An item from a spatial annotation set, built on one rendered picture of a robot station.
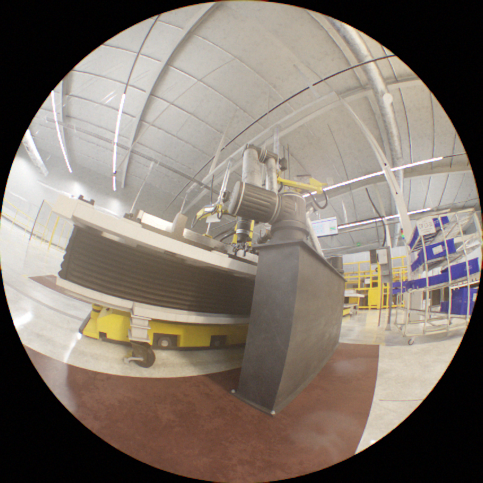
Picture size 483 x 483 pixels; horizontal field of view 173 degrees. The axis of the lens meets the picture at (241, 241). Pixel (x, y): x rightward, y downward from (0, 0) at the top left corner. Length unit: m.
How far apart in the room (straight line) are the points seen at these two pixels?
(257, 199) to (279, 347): 0.74
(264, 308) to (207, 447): 0.70
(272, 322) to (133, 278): 0.88
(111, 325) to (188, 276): 0.74
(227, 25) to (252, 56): 2.24
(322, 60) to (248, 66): 3.73
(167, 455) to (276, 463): 0.35
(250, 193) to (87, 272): 1.09
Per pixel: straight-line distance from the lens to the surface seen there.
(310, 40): 9.84
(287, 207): 0.91
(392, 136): 9.76
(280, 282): 0.78
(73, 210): 0.89
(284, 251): 0.80
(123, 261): 1.11
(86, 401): 0.89
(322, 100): 2.88
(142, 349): 1.11
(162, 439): 0.77
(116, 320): 1.33
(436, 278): 2.73
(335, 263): 2.28
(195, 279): 1.22
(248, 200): 0.83
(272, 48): 9.72
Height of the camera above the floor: 0.64
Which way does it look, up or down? 18 degrees up
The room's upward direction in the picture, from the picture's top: 9 degrees clockwise
